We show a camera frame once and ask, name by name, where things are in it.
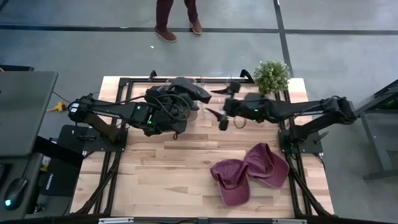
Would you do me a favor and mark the silver metal bracket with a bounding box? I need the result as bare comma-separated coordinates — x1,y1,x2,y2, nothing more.
98,217,134,224
272,218,308,224

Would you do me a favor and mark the black metal stand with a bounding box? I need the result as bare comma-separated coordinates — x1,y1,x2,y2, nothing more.
354,79,398,181

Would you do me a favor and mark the person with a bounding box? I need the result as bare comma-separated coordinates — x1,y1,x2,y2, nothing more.
154,0,203,43

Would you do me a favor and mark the black box with white logo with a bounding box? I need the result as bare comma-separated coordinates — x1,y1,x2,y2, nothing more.
39,157,83,197

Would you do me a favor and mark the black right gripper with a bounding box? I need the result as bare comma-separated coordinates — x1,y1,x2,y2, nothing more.
205,80,252,132

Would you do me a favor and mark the clear plastic bin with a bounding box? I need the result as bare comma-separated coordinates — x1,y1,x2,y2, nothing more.
166,77,200,127
200,73,234,121

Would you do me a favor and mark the small green potted plant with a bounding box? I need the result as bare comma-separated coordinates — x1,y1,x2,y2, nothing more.
252,60,292,95

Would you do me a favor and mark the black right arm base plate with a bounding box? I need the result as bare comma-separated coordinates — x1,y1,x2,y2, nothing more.
279,129,324,154

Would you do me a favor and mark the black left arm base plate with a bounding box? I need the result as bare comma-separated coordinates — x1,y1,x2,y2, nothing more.
57,124,128,153

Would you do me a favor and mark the black metal table frame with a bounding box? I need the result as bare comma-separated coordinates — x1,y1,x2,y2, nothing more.
74,70,338,218

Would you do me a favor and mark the maroon baseball cap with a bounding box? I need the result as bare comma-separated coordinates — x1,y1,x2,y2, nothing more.
210,159,251,208
244,142,290,189

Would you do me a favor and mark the dark grey low desk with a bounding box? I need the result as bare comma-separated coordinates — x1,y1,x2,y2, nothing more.
0,152,44,221

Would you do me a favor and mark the dark green baseball cap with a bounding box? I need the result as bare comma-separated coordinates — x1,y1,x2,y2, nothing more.
167,77,213,105

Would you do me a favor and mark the black aluminium rail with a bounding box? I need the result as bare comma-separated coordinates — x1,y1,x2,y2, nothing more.
0,214,398,224

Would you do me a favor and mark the grey desk top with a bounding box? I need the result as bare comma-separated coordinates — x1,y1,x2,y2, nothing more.
0,70,59,157

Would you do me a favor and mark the black computer mouse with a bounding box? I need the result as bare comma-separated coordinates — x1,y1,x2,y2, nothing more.
3,177,28,211

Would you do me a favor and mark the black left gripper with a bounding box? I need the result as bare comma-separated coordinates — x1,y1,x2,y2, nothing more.
149,87,200,136

